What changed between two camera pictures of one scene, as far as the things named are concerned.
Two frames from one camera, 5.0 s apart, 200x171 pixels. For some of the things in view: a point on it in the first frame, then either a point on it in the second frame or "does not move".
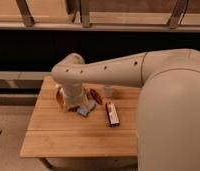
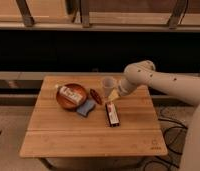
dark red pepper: x=96 y=96 does not move
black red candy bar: x=112 y=113 does not move
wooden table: x=110 y=130 does not move
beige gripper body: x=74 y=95 to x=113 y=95
